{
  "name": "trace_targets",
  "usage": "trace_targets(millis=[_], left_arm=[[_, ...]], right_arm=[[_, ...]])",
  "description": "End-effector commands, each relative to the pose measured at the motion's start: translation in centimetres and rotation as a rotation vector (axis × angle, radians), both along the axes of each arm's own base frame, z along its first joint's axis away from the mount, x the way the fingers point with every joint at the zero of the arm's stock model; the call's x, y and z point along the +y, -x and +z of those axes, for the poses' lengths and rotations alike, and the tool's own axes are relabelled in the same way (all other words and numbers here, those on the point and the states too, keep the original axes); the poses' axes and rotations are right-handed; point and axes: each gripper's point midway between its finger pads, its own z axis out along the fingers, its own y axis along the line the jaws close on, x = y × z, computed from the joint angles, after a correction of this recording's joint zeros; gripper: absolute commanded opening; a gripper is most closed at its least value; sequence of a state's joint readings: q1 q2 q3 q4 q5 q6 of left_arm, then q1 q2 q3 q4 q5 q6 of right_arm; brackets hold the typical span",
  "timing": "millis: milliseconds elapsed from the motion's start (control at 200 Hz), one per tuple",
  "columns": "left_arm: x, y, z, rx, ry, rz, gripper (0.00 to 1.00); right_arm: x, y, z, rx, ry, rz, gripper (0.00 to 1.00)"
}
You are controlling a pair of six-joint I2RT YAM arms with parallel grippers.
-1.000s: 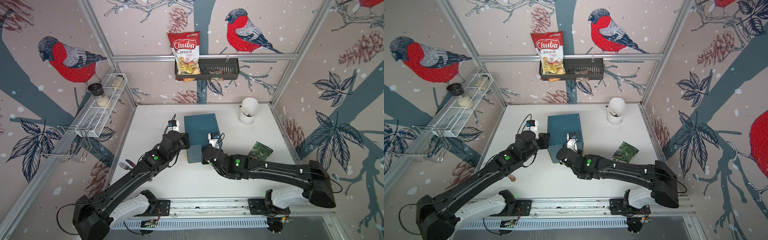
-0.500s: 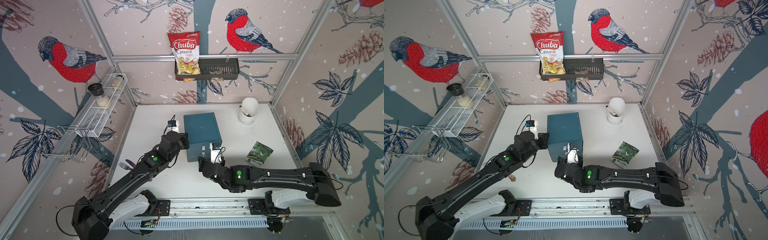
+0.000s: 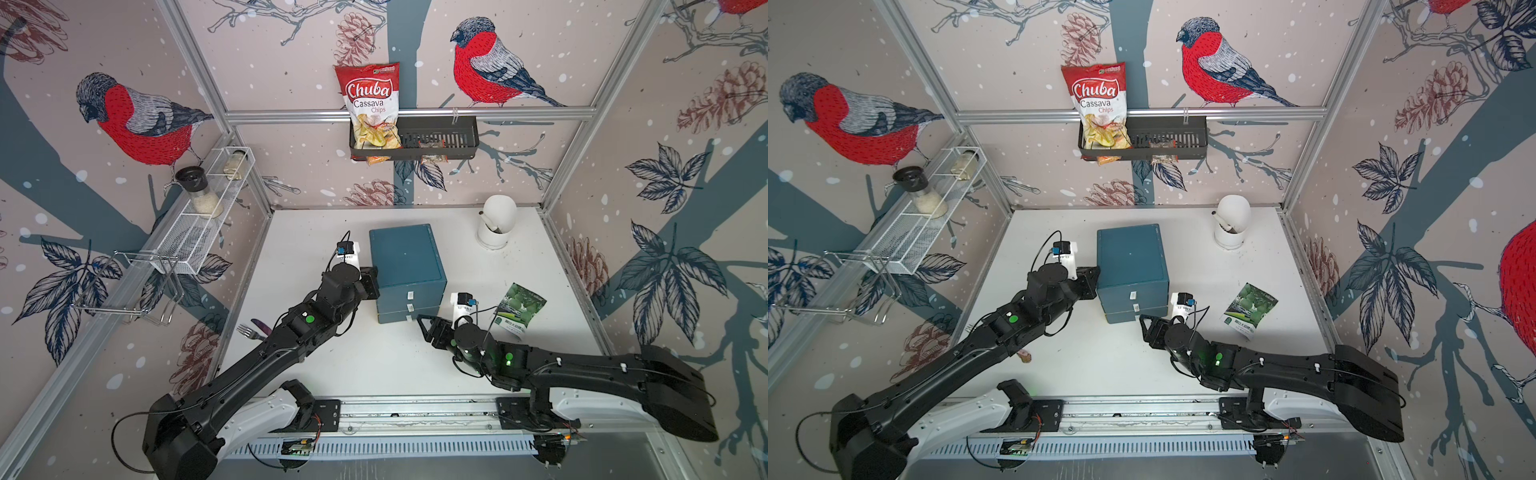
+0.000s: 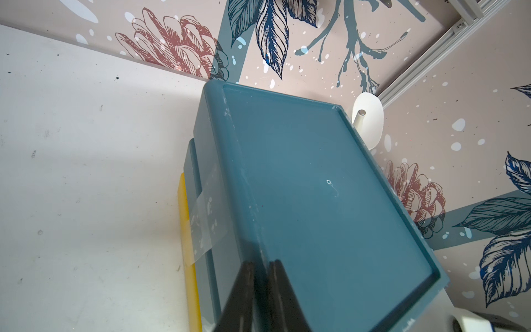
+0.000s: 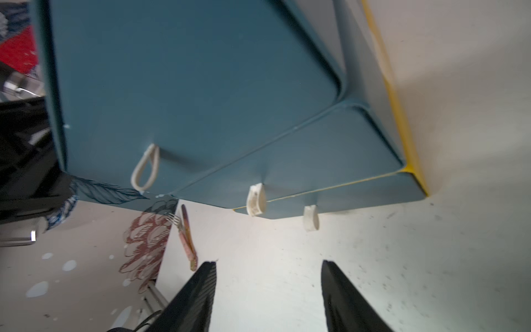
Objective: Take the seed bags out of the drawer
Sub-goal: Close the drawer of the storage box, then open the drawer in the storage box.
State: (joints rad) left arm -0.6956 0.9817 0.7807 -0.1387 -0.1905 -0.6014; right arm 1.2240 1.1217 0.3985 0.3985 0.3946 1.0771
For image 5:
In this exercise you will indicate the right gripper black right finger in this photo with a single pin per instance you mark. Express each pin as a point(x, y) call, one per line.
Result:
point(345, 308)

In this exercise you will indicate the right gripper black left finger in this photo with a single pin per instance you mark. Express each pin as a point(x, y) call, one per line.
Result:
point(191, 309)

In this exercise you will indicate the teal drawer cabinet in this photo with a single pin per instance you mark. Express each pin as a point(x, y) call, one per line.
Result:
point(266, 108)

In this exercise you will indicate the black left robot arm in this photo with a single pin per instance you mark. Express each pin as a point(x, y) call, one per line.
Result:
point(32, 183)

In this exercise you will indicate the pink handled fork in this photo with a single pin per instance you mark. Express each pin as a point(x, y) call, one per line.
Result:
point(180, 220)

